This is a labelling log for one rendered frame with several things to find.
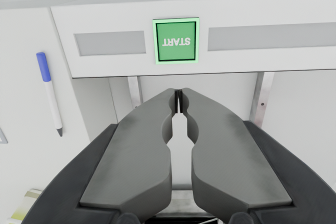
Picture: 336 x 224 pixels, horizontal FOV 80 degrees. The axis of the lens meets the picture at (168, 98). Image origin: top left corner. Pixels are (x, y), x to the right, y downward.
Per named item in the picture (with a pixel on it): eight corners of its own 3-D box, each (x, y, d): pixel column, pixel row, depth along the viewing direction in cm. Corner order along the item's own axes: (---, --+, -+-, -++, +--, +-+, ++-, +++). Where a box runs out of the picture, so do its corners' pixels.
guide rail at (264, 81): (239, 199, 65) (242, 208, 62) (233, 199, 65) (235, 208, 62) (273, 44, 40) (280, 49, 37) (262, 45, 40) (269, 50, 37)
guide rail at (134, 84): (156, 199, 66) (155, 209, 64) (149, 199, 66) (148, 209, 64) (136, 50, 41) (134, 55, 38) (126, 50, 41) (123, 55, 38)
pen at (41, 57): (62, 138, 33) (41, 54, 25) (56, 138, 33) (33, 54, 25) (65, 134, 33) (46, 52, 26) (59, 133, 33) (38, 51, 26)
